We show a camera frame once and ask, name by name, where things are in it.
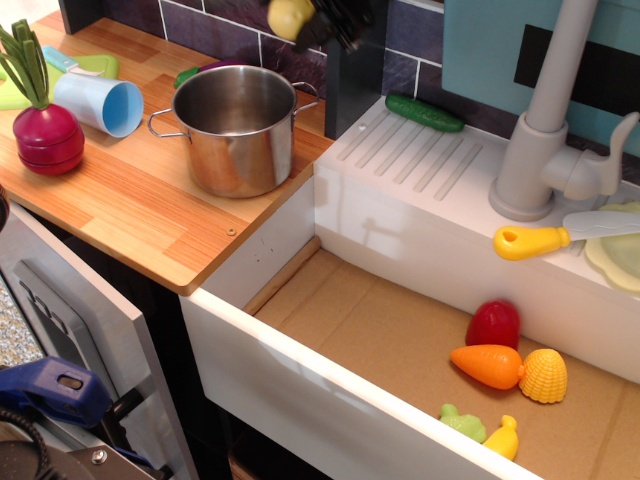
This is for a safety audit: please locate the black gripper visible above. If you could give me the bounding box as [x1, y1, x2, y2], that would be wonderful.
[293, 0, 375, 53]

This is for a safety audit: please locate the yellow toy potato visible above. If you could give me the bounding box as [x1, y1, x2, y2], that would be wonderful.
[267, 0, 316, 41]

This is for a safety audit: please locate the stainless steel pot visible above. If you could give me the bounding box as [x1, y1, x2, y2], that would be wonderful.
[147, 65, 320, 199]

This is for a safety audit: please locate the green toy cucumber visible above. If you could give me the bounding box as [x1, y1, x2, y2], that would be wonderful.
[385, 94, 465, 133]

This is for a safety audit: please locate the purple toy eggplant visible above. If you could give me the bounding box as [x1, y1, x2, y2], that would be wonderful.
[173, 59, 246, 88]

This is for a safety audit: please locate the green toy cutting board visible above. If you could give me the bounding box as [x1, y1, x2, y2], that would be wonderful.
[0, 54, 121, 112]

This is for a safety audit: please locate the light blue plastic cup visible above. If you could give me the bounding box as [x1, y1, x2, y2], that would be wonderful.
[54, 73, 144, 138]

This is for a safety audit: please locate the grey toy faucet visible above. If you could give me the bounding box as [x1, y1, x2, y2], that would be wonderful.
[489, 1, 639, 222]

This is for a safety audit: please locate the magenta wooden toy radish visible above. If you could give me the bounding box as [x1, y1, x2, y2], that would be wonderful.
[1, 19, 85, 176]

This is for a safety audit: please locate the white toy sink basin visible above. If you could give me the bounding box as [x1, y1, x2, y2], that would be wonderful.
[182, 105, 639, 479]

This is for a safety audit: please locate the red toy pepper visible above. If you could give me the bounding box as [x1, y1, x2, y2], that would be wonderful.
[465, 300, 520, 350]

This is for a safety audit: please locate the grey oven door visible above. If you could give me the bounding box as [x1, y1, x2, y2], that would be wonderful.
[1, 203, 198, 479]

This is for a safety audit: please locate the pale green toy plate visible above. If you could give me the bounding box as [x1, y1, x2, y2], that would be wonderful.
[584, 233, 640, 296]

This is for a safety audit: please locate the orange toy carrot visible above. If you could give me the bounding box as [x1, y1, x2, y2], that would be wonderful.
[449, 344, 525, 390]

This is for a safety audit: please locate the yellow toy corn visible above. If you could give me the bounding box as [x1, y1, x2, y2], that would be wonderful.
[519, 349, 568, 404]

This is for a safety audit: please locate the green toy lettuce piece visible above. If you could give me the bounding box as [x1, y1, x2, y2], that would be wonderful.
[439, 403, 488, 443]

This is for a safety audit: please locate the blue plastic clamp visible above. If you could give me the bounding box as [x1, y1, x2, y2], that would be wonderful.
[1, 356, 112, 428]

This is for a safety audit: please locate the yellow toy banana piece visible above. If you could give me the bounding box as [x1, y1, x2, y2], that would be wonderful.
[483, 415, 519, 461]

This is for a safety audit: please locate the teal handled toy knife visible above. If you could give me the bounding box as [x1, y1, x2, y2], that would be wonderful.
[42, 46, 104, 77]

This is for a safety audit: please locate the yellow handled toy knife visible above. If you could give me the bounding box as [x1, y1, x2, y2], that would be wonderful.
[493, 211, 639, 261]

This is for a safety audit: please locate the black metal bracket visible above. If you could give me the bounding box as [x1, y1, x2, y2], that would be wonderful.
[49, 446, 171, 480]

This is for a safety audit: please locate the black braided cable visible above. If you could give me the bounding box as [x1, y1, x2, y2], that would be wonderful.
[0, 407, 54, 480]

